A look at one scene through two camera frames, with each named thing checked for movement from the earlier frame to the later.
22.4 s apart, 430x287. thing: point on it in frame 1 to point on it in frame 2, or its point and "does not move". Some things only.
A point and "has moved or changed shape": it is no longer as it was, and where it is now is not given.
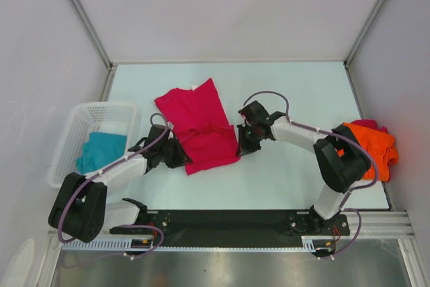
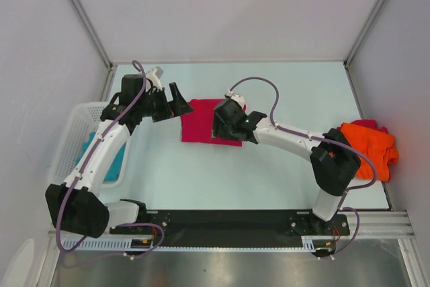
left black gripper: (181, 158) to (177, 107)
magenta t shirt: (201, 126) has moved or changed shape
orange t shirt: (381, 146) does not move
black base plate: (235, 226) does not move
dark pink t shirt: (369, 124) does not move
